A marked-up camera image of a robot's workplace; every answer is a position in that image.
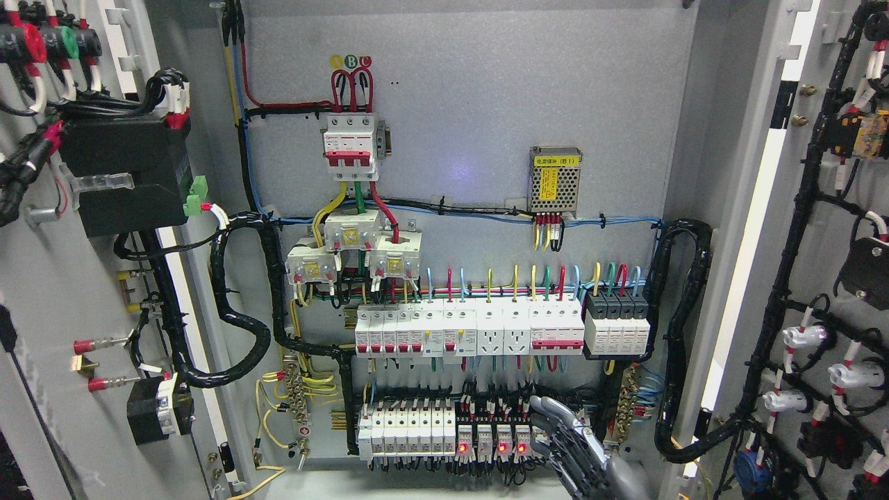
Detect black corrugated cable conduit left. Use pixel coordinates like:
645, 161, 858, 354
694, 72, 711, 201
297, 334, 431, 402
167, 212, 358, 456

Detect lower relay terminal row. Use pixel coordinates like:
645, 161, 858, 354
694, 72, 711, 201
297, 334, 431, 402
444, 381, 599, 487

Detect black digital power meter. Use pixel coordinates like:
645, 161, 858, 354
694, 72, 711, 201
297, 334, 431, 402
60, 116, 193, 238

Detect white socket breaker row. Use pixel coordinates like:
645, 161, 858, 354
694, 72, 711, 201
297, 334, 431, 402
354, 297, 584, 363

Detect black corrugated cable conduit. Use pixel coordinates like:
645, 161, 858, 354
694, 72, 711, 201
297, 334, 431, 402
167, 212, 358, 456
653, 219, 737, 465

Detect black white surge protector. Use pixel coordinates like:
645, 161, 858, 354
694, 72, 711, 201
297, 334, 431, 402
583, 292, 651, 362

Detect white current transformers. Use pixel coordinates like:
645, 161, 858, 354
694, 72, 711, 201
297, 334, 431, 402
286, 209, 422, 287

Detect brass ground terminal bar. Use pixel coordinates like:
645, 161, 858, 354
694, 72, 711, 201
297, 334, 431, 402
613, 363, 639, 444

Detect black corrugated cable conduit right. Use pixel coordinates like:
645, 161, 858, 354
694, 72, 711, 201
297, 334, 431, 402
653, 219, 737, 465

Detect white lower breaker row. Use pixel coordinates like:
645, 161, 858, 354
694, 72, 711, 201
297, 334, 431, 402
358, 401, 458, 462

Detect red white main breaker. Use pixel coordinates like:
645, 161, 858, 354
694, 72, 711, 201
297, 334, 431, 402
323, 112, 386, 183

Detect grey cabinet door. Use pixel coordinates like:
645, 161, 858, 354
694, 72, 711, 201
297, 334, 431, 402
1, 1, 247, 499
655, 1, 887, 499

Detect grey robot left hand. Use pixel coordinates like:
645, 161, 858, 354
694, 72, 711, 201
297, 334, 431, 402
530, 395, 651, 499

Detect metal mesh power supply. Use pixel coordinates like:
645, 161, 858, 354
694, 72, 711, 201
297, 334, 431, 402
526, 146, 582, 213

